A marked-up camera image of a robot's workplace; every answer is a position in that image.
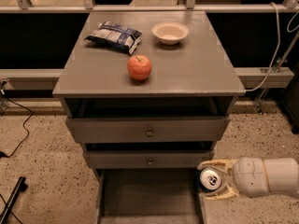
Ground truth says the grey middle drawer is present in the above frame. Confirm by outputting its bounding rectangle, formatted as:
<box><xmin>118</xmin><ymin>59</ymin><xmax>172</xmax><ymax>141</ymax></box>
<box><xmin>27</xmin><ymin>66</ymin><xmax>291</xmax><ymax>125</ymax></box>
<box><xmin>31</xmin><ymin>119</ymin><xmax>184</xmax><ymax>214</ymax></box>
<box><xmin>83</xmin><ymin>150</ymin><xmax>214</xmax><ymax>169</ymax></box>

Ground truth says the black floor bar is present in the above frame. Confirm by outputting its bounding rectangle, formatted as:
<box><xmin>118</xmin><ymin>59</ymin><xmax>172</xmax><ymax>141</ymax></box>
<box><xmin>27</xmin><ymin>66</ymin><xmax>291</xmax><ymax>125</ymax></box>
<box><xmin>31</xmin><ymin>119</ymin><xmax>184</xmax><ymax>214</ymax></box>
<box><xmin>0</xmin><ymin>176</ymin><xmax>27</xmax><ymax>224</ymax></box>

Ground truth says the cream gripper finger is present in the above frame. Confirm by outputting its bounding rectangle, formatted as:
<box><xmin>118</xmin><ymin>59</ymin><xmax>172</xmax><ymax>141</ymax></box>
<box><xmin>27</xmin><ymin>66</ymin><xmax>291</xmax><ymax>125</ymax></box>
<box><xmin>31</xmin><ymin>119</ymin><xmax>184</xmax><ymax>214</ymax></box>
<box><xmin>199</xmin><ymin>183</ymin><xmax>239</xmax><ymax>201</ymax></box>
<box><xmin>197</xmin><ymin>159</ymin><xmax>238</xmax><ymax>175</ymax></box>

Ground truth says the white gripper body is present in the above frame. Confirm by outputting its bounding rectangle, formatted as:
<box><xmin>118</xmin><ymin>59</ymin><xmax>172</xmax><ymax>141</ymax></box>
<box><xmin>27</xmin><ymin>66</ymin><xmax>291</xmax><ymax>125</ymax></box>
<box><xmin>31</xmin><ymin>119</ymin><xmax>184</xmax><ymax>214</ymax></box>
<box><xmin>232</xmin><ymin>157</ymin><xmax>269</xmax><ymax>198</ymax></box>

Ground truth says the metal railing frame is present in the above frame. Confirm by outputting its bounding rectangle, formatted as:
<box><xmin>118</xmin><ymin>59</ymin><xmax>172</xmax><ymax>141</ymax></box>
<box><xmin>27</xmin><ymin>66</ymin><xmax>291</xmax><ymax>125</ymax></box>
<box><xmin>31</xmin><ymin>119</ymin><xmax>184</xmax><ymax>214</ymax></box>
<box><xmin>0</xmin><ymin>0</ymin><xmax>299</xmax><ymax>13</ymax></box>

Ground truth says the red apple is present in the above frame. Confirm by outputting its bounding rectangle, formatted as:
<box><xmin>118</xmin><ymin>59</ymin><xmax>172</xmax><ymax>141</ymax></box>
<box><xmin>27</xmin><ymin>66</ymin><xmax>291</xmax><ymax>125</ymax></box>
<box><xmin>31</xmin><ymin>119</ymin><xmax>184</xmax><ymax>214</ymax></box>
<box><xmin>127</xmin><ymin>55</ymin><xmax>152</xmax><ymax>81</ymax></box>

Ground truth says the white cable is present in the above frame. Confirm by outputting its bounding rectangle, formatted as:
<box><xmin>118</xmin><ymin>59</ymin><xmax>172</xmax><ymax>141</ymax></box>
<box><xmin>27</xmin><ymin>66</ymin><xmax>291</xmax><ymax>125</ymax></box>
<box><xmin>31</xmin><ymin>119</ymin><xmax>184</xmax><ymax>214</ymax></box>
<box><xmin>245</xmin><ymin>1</ymin><xmax>282</xmax><ymax>93</ymax></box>

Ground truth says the grey drawer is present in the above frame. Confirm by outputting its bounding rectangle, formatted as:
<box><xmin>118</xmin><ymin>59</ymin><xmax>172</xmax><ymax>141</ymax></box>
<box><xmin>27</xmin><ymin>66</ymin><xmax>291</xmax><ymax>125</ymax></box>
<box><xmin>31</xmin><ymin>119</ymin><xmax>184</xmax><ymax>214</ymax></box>
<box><xmin>93</xmin><ymin>168</ymin><xmax>206</xmax><ymax>224</ymax></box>
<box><xmin>65</xmin><ymin>116</ymin><xmax>230</xmax><ymax>143</ymax></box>
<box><xmin>83</xmin><ymin>150</ymin><xmax>214</xmax><ymax>169</ymax></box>

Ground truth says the grey wooden drawer cabinet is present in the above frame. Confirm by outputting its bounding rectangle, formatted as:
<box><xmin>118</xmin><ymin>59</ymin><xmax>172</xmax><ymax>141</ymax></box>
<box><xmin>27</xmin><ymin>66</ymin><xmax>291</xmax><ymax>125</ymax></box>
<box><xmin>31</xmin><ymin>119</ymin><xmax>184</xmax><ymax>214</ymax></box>
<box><xmin>51</xmin><ymin>10</ymin><xmax>247</xmax><ymax>224</ymax></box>

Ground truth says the blue pepsi can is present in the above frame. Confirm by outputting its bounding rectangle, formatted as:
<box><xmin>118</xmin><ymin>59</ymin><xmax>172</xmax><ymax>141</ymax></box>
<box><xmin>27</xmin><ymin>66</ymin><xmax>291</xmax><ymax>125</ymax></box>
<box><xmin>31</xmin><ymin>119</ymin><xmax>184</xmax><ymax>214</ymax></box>
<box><xmin>197</xmin><ymin>168</ymin><xmax>222</xmax><ymax>193</ymax></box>

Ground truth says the blue white chip bag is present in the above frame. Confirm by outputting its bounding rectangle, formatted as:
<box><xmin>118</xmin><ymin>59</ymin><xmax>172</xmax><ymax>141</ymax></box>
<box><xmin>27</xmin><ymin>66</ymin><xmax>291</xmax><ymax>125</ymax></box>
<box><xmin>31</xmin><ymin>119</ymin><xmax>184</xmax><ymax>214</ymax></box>
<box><xmin>85</xmin><ymin>21</ymin><xmax>142</xmax><ymax>55</ymax></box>

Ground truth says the grey bottom drawer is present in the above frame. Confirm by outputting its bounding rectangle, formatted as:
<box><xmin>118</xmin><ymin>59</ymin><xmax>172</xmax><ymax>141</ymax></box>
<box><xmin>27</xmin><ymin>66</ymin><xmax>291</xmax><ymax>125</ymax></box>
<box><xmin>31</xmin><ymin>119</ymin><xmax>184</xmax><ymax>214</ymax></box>
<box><xmin>93</xmin><ymin>168</ymin><xmax>206</xmax><ymax>224</ymax></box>

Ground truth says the white paper bowl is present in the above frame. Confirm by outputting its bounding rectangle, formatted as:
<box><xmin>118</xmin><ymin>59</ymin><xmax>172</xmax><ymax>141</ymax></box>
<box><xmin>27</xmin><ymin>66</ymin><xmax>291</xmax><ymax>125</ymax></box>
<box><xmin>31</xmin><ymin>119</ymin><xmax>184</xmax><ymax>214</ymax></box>
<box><xmin>152</xmin><ymin>21</ymin><xmax>189</xmax><ymax>45</ymax></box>

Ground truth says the black floor cable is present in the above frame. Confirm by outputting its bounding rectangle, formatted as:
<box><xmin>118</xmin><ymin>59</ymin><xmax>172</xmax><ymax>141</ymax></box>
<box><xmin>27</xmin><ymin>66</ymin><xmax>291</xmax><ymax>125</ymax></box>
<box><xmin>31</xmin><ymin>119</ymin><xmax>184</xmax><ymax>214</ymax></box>
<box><xmin>0</xmin><ymin>97</ymin><xmax>35</xmax><ymax>159</ymax></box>

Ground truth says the grey top drawer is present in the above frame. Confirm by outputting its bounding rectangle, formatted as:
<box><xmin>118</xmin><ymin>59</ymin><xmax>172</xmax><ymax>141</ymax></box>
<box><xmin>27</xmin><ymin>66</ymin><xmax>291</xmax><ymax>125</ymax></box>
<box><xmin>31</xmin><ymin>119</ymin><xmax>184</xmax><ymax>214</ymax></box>
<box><xmin>65</xmin><ymin>116</ymin><xmax>230</xmax><ymax>143</ymax></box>

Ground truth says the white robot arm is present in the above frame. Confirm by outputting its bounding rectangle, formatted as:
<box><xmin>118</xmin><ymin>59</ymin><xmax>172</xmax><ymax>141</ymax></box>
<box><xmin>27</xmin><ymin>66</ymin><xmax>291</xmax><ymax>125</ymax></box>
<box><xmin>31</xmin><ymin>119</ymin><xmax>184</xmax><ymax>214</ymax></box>
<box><xmin>195</xmin><ymin>157</ymin><xmax>299</xmax><ymax>201</ymax></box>

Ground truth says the metal stand right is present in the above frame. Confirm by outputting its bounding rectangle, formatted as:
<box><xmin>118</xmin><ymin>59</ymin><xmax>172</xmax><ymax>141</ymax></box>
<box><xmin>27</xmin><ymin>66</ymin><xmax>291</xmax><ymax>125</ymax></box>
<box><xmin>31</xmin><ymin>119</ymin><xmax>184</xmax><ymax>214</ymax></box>
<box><xmin>254</xmin><ymin>30</ymin><xmax>299</xmax><ymax>114</ymax></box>

